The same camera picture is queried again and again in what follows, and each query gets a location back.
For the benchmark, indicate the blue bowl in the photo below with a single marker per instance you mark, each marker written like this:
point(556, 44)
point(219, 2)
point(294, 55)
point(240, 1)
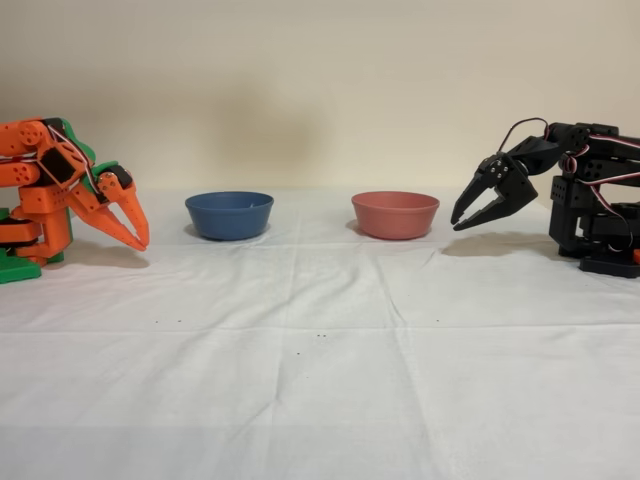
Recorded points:
point(230, 215)

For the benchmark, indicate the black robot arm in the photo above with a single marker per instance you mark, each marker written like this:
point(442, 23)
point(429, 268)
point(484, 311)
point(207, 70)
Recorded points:
point(590, 210)

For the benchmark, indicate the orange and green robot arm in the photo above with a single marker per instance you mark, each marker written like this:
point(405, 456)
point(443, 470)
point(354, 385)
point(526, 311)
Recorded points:
point(45, 200)

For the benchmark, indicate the pink bowl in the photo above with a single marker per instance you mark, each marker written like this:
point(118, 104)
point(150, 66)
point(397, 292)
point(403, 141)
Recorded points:
point(395, 215)

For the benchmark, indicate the white tablecloth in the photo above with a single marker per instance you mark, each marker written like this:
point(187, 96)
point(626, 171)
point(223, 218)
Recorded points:
point(350, 375)

